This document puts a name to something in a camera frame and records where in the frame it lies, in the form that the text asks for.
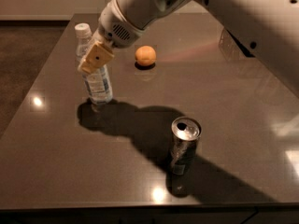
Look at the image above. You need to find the black wire basket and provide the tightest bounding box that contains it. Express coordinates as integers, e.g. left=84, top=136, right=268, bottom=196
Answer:
left=227, top=30, right=255, bottom=58

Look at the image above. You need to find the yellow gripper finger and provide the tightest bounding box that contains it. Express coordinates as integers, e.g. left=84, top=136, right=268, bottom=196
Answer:
left=78, top=41, right=114, bottom=75

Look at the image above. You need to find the orange fruit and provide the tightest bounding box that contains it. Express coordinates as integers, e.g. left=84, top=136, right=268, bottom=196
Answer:
left=135, top=46, right=156, bottom=67

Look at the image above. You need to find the clear plastic water bottle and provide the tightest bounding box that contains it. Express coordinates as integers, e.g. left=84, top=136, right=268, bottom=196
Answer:
left=75, top=23, right=113, bottom=105

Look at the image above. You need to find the open silver drink can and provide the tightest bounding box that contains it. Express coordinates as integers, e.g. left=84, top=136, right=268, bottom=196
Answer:
left=169, top=117, right=202, bottom=175

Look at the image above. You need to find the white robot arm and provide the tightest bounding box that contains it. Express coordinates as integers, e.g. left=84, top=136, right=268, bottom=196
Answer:
left=78, top=0, right=299, bottom=95

